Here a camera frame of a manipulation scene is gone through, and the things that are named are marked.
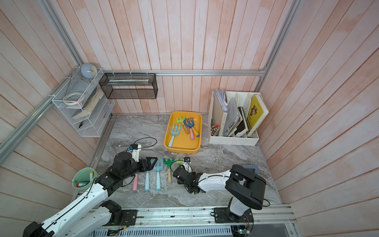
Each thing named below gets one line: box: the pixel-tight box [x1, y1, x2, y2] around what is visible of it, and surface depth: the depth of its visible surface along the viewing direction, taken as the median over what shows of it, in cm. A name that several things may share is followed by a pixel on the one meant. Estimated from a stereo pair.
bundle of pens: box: [210, 123, 220, 137], surface depth 90 cm
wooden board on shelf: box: [72, 88, 104, 120], surface depth 83 cm
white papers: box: [214, 88, 228, 113], surface depth 89 cm
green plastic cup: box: [72, 167, 100, 192], surface depth 76 cm
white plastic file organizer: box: [208, 90, 261, 146], surface depth 98 cm
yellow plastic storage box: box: [163, 111, 203, 154], surface depth 109 cm
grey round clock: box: [80, 63, 98, 79], surface depth 84 cm
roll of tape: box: [63, 91, 85, 106], surface depth 75 cm
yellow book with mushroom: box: [246, 94, 265, 132], surface depth 95 cm
